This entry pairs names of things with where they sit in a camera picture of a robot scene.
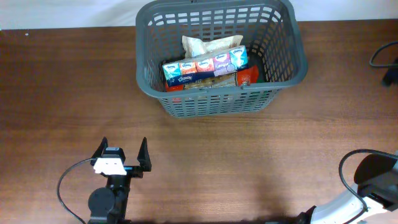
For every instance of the beige snack bag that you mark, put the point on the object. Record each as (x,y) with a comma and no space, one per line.
(194,47)

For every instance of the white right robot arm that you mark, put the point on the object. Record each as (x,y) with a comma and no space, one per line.
(374,191)

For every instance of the green round cup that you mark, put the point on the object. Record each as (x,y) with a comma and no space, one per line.
(260,79)

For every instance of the orange pasta package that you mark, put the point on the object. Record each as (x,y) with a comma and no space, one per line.
(240,78)

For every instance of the grey plastic basket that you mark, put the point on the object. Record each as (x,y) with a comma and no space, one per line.
(270,33)

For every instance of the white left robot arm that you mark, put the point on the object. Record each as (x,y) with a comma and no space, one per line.
(108,204)

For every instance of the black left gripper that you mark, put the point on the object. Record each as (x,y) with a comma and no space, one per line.
(145,162)

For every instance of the Kleenex tissue multipack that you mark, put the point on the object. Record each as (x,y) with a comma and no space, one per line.
(209,65)

